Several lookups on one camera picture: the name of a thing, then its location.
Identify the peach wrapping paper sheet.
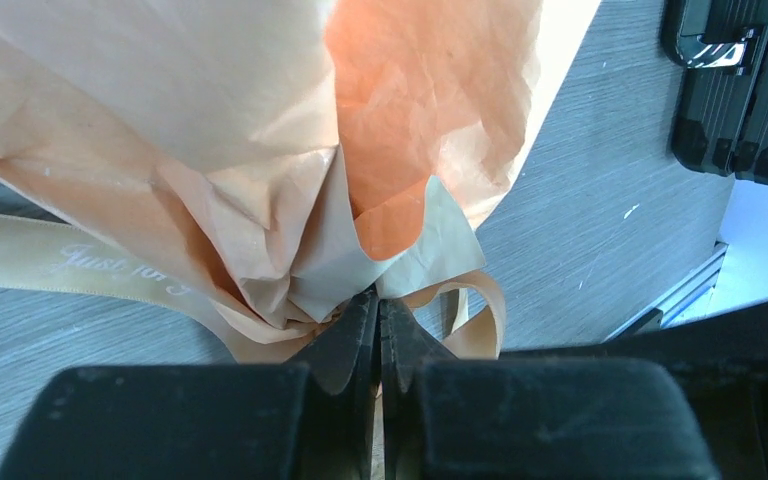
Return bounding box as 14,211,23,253
0,1,598,343

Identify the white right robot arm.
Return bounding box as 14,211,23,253
502,301,768,479

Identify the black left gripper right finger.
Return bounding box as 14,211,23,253
379,300,720,479

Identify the tan ribbon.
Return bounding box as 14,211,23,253
0,215,507,363

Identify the dark grey hard case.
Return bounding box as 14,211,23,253
660,0,768,185

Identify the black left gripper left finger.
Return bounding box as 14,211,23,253
0,288,380,479

